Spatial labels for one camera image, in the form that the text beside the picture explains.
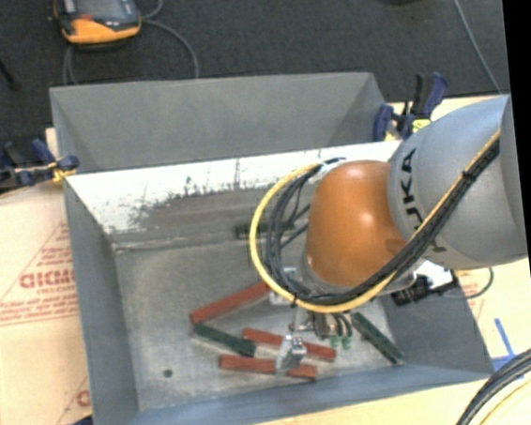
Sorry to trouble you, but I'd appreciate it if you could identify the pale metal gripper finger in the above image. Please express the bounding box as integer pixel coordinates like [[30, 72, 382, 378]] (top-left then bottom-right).
[[283, 335, 311, 372], [272, 334, 298, 375]]

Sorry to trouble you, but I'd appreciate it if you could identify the red-brown flat block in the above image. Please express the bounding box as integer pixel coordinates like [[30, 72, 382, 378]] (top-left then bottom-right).
[[241, 318, 339, 372], [217, 344, 320, 393], [185, 281, 276, 328]]

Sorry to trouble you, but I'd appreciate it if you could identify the dark green flat block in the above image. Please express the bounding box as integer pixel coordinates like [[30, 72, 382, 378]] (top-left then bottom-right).
[[350, 307, 406, 370], [191, 317, 259, 364]]

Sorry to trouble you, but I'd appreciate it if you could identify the grey metal bin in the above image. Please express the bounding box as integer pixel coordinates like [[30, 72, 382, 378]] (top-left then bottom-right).
[[48, 44, 501, 425]]

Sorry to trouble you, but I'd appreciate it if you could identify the brown cardboard board red print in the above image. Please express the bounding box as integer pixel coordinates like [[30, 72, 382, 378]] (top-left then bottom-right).
[[0, 162, 97, 425]]

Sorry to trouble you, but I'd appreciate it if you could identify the black cylinder on white bracket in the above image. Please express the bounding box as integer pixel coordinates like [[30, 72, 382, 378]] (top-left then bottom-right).
[[387, 257, 461, 309]]

